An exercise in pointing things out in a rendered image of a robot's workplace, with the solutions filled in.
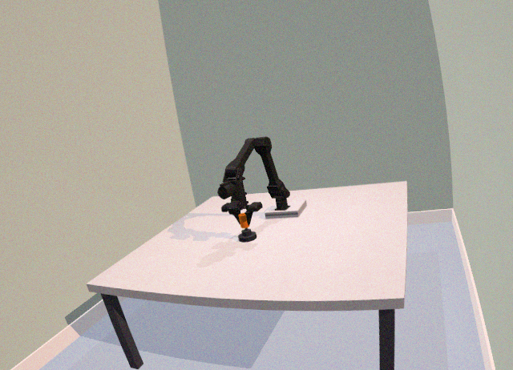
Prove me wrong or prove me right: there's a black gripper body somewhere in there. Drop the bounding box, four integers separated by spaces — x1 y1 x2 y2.
221 192 263 212

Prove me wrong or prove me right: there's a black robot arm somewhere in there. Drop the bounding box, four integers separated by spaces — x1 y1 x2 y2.
217 137 291 215

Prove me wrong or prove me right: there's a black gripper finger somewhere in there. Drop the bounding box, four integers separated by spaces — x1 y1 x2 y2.
245 211 253 225
232 212 240 224

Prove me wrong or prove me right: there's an orange cylinder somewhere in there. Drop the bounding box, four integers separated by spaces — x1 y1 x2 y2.
238 213 249 228

